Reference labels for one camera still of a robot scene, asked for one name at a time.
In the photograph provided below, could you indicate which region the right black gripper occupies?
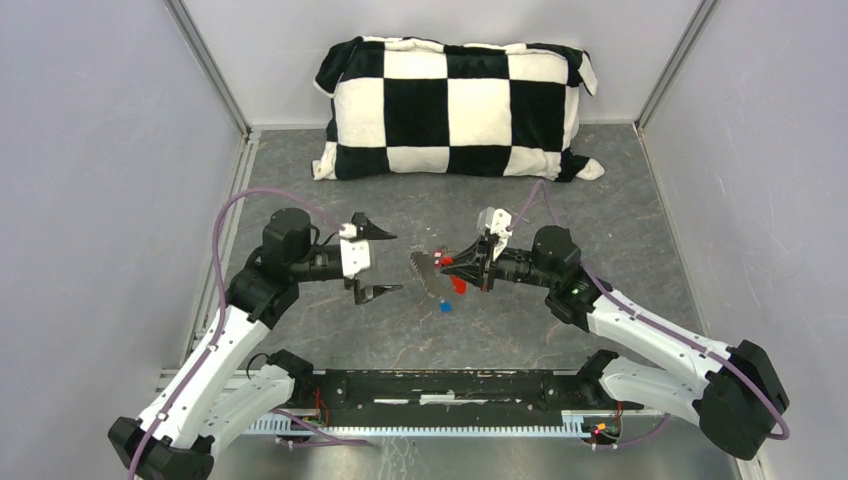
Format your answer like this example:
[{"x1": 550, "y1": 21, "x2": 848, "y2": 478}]
[{"x1": 440, "y1": 233, "x2": 557, "y2": 293}]

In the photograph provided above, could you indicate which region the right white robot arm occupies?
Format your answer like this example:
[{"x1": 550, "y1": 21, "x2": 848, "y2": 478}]
[{"x1": 440, "y1": 225, "x2": 790, "y2": 460}]

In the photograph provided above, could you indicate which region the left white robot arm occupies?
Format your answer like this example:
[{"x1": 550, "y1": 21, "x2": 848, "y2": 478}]
[{"x1": 108, "y1": 208, "x2": 394, "y2": 479}]

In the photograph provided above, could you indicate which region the key with red tag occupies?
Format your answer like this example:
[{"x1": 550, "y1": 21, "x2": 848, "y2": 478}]
[{"x1": 433, "y1": 249, "x2": 445, "y2": 267}]

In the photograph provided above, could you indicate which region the black and white checkered pillow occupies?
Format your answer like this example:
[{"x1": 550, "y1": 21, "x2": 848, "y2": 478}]
[{"x1": 311, "y1": 36, "x2": 605, "y2": 182}]

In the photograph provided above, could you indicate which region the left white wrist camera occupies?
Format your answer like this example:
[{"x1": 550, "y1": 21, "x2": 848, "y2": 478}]
[{"x1": 338, "y1": 223, "x2": 372, "y2": 279}]

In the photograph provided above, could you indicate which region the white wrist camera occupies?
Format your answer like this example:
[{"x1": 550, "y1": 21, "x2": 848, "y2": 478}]
[
  {"x1": 338, "y1": 223, "x2": 372, "y2": 279},
  {"x1": 476, "y1": 207, "x2": 512, "y2": 248}
]

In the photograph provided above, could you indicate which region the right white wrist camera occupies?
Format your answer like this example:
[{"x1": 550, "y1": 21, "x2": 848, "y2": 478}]
[{"x1": 476, "y1": 207, "x2": 512, "y2": 248}]

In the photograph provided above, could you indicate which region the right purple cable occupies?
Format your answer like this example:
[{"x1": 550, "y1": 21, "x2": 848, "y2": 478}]
[{"x1": 508, "y1": 180, "x2": 791, "y2": 452}]

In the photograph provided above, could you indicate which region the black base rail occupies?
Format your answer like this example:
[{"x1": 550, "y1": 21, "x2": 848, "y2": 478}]
[{"x1": 284, "y1": 369, "x2": 619, "y2": 426}]

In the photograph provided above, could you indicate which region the white toothed cable duct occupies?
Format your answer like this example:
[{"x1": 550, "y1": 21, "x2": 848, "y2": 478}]
[{"x1": 244, "y1": 413, "x2": 620, "y2": 440}]

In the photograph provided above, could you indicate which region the left aluminium corner post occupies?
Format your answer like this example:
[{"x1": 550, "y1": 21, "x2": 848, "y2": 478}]
[{"x1": 164, "y1": 0, "x2": 252, "y2": 138}]

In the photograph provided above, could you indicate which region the aluminium corner post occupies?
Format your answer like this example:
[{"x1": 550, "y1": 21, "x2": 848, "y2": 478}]
[
  {"x1": 634, "y1": 0, "x2": 719, "y2": 135},
  {"x1": 164, "y1": 0, "x2": 252, "y2": 138}
]

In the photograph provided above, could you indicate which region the right aluminium corner post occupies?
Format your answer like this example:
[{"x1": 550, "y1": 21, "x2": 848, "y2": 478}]
[{"x1": 634, "y1": 0, "x2": 719, "y2": 135}]

